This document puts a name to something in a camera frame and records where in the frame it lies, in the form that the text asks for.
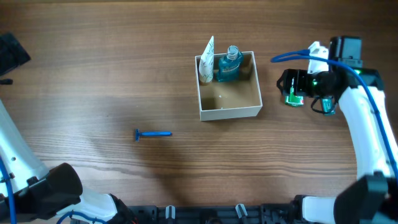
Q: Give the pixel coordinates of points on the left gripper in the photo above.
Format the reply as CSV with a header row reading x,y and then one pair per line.
x,y
12,52

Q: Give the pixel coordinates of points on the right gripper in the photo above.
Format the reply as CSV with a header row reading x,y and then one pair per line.
x,y
299,76

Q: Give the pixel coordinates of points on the blue mouthwash bottle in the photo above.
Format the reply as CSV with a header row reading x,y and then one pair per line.
x,y
228,66

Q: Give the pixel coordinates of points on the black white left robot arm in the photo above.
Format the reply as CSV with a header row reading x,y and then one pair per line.
x,y
31,191

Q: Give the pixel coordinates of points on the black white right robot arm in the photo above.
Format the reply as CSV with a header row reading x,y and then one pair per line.
x,y
337,72

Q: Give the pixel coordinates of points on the blue disposable razor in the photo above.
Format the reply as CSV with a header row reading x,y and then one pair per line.
x,y
138,134

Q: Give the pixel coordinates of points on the white cardboard box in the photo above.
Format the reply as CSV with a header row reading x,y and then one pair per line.
x,y
228,100

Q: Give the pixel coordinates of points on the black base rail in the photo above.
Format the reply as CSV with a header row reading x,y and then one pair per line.
x,y
260,214

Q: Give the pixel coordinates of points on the green soap packet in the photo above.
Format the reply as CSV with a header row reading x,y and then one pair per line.
x,y
293,100

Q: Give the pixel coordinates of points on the green white toothpaste tube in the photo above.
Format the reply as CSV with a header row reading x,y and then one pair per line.
x,y
327,106

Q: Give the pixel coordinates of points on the white leaf-print tube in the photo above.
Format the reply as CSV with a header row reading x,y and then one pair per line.
x,y
207,63

